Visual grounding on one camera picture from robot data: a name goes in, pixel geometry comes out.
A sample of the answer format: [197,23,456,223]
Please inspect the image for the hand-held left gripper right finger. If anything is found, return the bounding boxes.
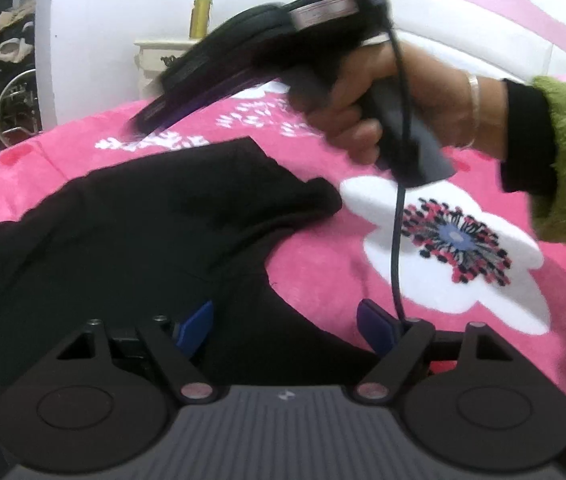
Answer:
[354,300,514,405]

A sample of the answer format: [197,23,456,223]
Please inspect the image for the pink and white headboard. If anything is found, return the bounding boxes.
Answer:
[363,0,566,261]

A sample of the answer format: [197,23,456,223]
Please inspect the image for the person's right forearm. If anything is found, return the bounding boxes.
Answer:
[463,72,566,248]

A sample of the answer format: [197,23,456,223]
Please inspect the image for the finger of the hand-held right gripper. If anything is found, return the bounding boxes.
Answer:
[125,60,276,140]

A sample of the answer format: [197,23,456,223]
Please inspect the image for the black garment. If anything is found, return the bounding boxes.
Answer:
[0,137,384,466]

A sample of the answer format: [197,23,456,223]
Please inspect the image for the yellow-green bottle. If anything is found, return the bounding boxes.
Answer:
[189,0,214,41]

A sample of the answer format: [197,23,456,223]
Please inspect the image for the cream nightstand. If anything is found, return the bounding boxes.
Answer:
[134,36,204,102]

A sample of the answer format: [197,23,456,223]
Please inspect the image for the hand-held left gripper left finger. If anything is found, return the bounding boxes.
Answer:
[57,301,220,405]

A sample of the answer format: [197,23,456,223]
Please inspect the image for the pink floral blanket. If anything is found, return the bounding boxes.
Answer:
[0,77,566,441]

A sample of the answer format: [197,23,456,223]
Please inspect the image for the black cable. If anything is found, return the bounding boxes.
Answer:
[385,22,414,323]

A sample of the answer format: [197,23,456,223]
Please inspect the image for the person's right hand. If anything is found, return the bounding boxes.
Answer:
[322,40,472,166]

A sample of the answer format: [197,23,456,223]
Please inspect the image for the silver bracelet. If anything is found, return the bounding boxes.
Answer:
[462,72,482,150]

